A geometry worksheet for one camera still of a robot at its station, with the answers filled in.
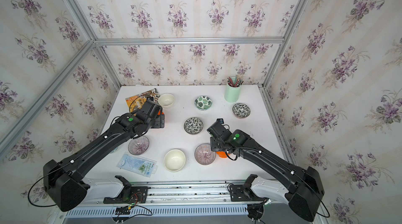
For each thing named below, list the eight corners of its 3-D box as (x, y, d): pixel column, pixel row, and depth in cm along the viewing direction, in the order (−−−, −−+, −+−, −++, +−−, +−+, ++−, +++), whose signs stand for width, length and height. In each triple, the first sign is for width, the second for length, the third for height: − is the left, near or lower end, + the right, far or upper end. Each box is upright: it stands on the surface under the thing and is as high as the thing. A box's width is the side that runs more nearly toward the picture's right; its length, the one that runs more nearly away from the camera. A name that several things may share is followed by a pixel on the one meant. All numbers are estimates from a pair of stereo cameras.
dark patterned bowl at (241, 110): (233, 118, 103) (234, 115, 99) (231, 106, 109) (232, 103, 106) (250, 118, 103) (251, 115, 100) (247, 106, 109) (248, 103, 106)
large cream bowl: (164, 173, 81) (162, 170, 77) (167, 153, 88) (165, 149, 84) (185, 173, 81) (184, 170, 77) (186, 153, 88) (185, 149, 84)
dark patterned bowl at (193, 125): (181, 129, 97) (181, 126, 94) (191, 117, 103) (191, 114, 100) (195, 137, 93) (195, 134, 90) (204, 124, 99) (205, 121, 96)
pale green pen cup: (224, 102, 112) (227, 88, 100) (223, 90, 119) (225, 76, 108) (239, 102, 112) (243, 88, 100) (236, 90, 119) (240, 76, 108)
